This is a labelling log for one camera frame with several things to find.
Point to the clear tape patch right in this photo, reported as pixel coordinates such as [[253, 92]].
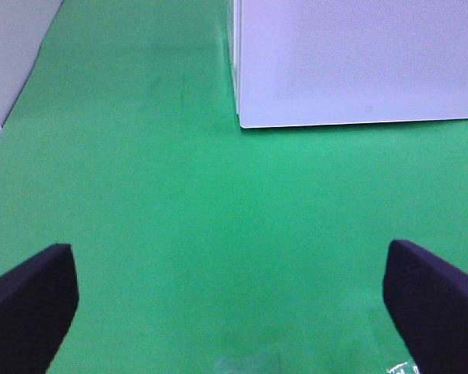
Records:
[[406, 367]]

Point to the clear tape patch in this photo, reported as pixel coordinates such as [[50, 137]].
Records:
[[249, 364], [406, 367]]

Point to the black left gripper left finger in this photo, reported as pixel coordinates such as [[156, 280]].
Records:
[[38, 301]]

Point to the white microwave door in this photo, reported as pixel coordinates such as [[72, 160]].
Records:
[[299, 63]]

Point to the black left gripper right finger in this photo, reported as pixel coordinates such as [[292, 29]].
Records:
[[427, 300]]

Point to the clear tape patch centre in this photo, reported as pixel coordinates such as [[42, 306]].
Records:
[[249, 364]]

